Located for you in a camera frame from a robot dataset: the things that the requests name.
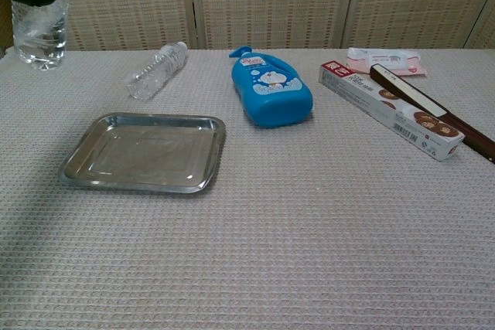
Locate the small clear jar green lid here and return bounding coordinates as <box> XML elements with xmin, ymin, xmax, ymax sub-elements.
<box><xmin>10</xmin><ymin>0</ymin><xmax>71</xmax><ymax>71</ymax></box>

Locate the long white baking paper box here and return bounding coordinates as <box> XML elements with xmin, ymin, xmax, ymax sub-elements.
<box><xmin>318</xmin><ymin>60</ymin><xmax>466</xmax><ymax>162</ymax></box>

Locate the dark brown folded fan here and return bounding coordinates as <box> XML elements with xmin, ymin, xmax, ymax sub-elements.
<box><xmin>369</xmin><ymin>63</ymin><xmax>495</xmax><ymax>164</ymax></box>

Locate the metal rectangular tray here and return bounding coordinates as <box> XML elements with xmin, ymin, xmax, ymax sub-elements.
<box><xmin>58</xmin><ymin>112</ymin><xmax>227</xmax><ymax>195</ymax></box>

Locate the long clear water bottle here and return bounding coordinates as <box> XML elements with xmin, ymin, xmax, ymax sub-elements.
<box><xmin>126</xmin><ymin>41</ymin><xmax>189</xmax><ymax>100</ymax></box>

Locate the blue pump detergent bottle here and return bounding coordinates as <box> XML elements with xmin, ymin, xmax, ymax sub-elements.
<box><xmin>228</xmin><ymin>46</ymin><xmax>314</xmax><ymax>129</ymax></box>

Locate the pink wet wipes pack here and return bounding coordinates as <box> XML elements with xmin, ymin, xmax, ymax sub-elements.
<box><xmin>345</xmin><ymin>47</ymin><xmax>428</xmax><ymax>78</ymax></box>

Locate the woven beige tablecloth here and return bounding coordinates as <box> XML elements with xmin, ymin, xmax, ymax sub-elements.
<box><xmin>0</xmin><ymin>48</ymin><xmax>495</xmax><ymax>330</ymax></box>

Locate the bamboo folding screen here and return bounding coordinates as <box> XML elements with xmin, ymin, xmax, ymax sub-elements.
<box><xmin>0</xmin><ymin>0</ymin><xmax>495</xmax><ymax>52</ymax></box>

